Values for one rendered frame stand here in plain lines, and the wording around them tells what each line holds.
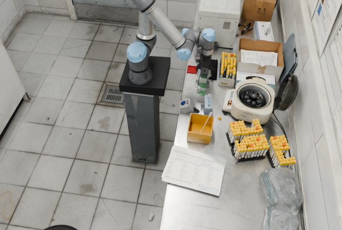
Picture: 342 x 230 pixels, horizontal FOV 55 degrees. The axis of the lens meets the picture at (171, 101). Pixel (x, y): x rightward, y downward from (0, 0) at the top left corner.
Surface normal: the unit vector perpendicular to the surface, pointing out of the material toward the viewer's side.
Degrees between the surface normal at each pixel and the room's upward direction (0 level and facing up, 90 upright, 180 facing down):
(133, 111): 90
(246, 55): 2
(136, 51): 9
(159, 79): 4
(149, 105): 90
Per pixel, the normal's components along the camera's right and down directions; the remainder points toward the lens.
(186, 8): -0.15, 0.76
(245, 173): 0.02, -0.64
